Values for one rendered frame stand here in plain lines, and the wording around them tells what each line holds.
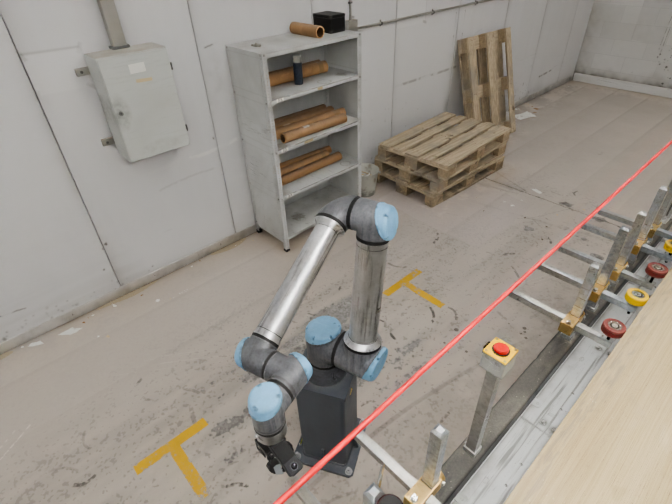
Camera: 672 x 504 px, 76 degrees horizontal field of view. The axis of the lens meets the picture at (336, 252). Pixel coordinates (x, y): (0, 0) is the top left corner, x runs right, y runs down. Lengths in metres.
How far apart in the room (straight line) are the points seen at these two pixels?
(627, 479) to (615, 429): 0.16
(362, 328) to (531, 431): 0.75
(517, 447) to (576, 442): 0.32
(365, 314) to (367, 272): 0.18
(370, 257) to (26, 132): 2.20
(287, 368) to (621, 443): 1.03
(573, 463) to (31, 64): 3.02
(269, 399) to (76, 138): 2.30
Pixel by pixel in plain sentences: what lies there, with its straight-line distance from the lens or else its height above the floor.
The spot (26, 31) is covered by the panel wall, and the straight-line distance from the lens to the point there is 2.99.
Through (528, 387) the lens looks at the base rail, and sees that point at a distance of 1.93.
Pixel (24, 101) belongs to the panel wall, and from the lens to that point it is 3.03.
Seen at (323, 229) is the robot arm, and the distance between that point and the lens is 1.43.
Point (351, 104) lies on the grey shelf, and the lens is 3.79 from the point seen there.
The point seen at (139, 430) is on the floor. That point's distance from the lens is 2.78.
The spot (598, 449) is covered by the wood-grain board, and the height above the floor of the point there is 0.90.
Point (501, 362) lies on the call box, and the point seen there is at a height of 1.22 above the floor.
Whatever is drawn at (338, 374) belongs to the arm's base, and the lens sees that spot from 1.92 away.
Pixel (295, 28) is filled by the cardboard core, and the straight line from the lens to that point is 3.55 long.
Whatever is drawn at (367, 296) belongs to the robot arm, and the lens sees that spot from 1.54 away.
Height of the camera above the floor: 2.17
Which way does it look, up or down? 37 degrees down
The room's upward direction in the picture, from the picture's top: 2 degrees counter-clockwise
